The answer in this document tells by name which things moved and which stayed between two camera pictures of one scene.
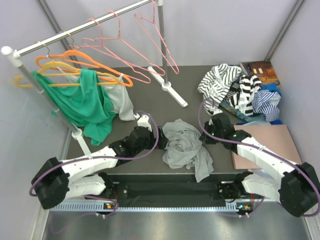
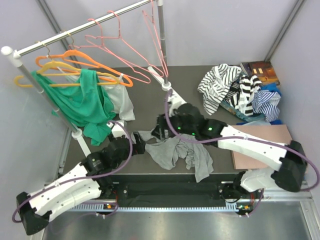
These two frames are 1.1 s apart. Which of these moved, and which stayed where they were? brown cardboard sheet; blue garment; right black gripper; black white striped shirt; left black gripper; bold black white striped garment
Moved: left black gripper; right black gripper
Stayed: bold black white striped garment; brown cardboard sheet; blue garment; black white striped shirt
